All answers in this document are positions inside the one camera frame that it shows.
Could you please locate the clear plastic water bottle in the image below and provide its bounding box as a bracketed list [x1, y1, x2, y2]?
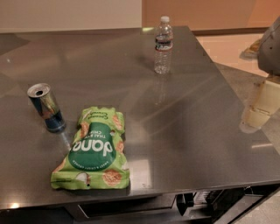
[154, 16, 173, 74]

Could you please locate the green rice chip bag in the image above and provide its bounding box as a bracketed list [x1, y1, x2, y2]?
[51, 107, 130, 190]

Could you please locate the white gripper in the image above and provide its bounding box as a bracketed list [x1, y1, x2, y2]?
[244, 17, 280, 129]

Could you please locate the black clamp under table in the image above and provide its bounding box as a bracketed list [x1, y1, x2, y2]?
[176, 193, 203, 216]

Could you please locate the blue silver drink can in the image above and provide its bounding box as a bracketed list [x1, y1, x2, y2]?
[27, 83, 66, 133]

